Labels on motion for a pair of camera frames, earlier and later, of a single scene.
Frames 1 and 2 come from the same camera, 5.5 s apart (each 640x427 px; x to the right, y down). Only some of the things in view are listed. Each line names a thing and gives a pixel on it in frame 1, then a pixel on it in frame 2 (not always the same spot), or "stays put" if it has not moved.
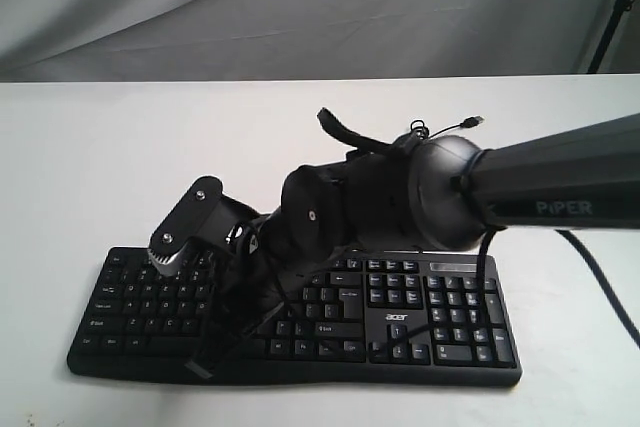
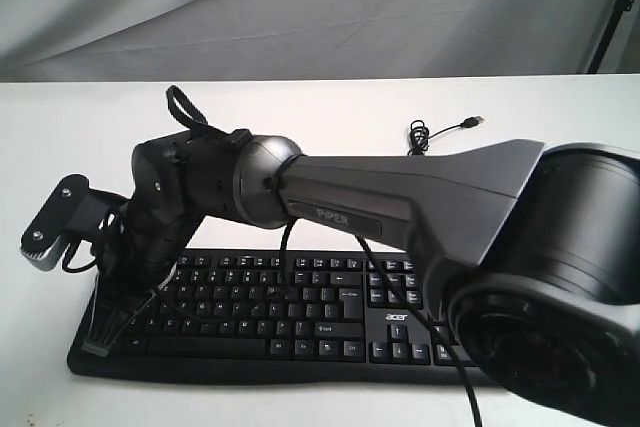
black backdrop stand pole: [622, 3] stays put
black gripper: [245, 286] → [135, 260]
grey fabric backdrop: [236, 13] stays put
